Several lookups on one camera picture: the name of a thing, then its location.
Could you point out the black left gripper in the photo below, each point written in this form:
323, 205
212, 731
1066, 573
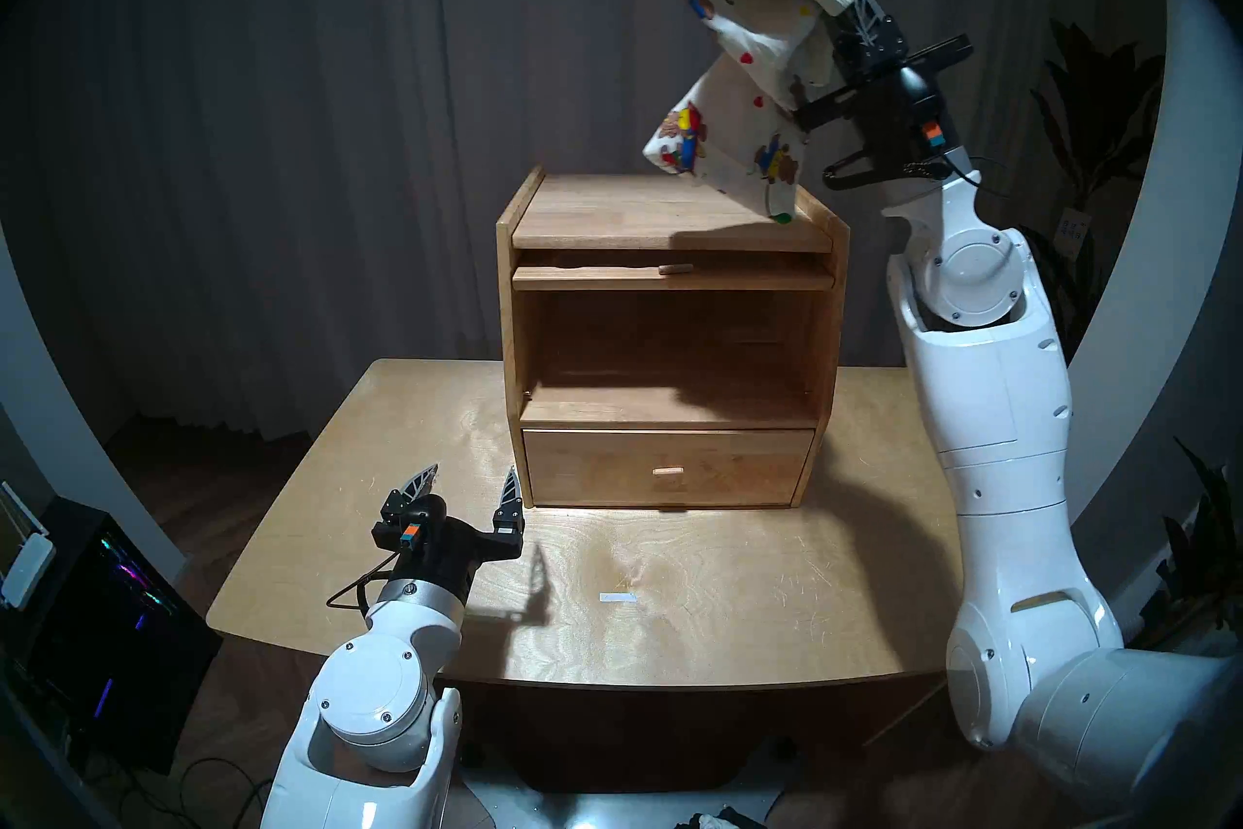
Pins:
452, 560

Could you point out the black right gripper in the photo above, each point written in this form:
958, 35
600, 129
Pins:
889, 108

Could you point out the white cartoon print pants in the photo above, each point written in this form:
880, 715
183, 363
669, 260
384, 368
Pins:
748, 60

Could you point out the wooden door wavy window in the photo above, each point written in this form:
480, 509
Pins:
583, 278

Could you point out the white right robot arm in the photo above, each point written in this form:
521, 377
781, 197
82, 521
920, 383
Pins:
1000, 409

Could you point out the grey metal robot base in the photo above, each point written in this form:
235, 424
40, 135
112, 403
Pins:
583, 812

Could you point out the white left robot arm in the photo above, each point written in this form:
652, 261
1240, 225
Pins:
374, 710

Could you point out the light wooden table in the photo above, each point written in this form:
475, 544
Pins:
369, 497

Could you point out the tall dark leafy plant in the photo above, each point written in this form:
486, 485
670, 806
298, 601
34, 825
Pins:
1097, 118

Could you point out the white paper plant tag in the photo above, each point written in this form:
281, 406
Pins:
1072, 233

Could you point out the wooden cabinet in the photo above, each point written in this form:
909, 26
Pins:
621, 215

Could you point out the black computer tower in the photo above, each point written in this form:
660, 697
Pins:
97, 642

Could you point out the grey pleated curtain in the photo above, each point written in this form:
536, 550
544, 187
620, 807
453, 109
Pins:
291, 157

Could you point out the white router box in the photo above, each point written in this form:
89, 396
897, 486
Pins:
27, 570

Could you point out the dark spiky potted plant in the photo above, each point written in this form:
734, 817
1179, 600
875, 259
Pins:
1204, 545

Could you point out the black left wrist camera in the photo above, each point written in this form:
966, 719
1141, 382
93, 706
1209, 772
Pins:
427, 514

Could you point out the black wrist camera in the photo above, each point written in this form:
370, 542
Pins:
923, 94
427, 514

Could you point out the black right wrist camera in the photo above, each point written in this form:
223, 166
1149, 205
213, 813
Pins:
923, 94

